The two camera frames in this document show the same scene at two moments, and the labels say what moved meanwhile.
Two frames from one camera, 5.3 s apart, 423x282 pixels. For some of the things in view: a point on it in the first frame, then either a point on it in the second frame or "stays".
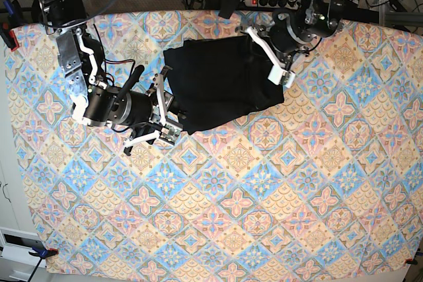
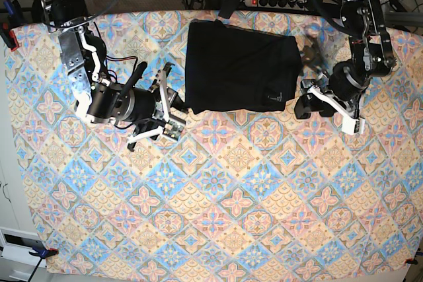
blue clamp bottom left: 41,253 stays
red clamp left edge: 12,19 stays
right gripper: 279,35 -> 347,82
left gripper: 132,107 stays
